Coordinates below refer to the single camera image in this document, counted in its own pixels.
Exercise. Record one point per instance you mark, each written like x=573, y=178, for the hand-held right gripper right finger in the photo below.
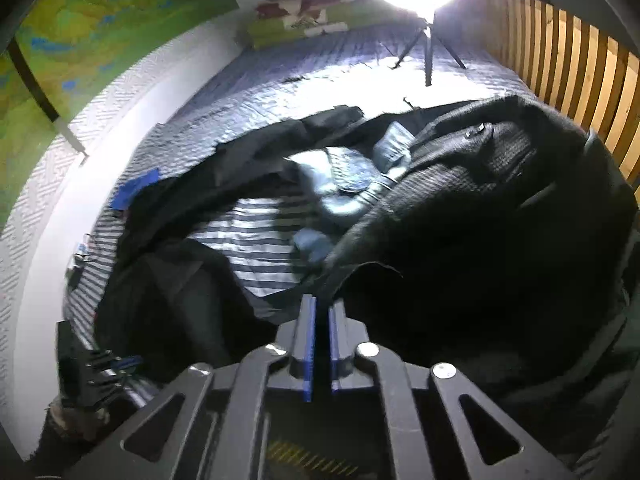
x=333, y=345

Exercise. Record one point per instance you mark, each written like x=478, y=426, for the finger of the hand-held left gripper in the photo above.
x=107, y=377
x=125, y=361

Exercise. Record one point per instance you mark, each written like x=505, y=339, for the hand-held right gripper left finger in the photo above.
x=310, y=340

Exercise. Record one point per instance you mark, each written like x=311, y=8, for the black knit sweater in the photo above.
x=475, y=220

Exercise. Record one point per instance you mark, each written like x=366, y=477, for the person's left forearm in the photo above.
x=75, y=420

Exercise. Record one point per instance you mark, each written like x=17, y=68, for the light blue jeans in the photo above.
x=345, y=180

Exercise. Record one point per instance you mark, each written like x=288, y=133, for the blue tape patch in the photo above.
x=132, y=190

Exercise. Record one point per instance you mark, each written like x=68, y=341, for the striped bedspread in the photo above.
x=240, y=100

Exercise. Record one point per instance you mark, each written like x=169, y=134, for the black light tripod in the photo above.
x=427, y=60

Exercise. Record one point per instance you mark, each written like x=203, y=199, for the green patterned pillow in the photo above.
x=275, y=35

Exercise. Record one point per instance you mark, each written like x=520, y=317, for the wooden slat headboard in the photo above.
x=565, y=60

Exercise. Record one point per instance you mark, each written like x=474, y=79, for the green wall painting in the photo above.
x=100, y=35

